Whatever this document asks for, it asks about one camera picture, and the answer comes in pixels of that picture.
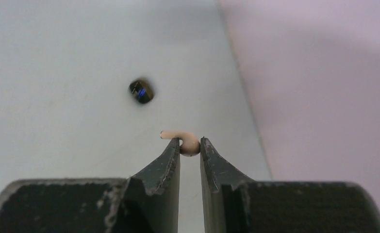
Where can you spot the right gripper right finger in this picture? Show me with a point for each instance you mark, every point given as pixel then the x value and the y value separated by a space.
pixel 235 203

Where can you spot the black and white earbud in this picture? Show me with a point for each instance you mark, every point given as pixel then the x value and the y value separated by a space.
pixel 190 145

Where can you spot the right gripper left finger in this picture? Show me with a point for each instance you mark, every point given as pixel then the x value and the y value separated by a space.
pixel 146 202

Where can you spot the black earbud charging case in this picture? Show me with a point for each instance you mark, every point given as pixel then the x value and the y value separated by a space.
pixel 141 90

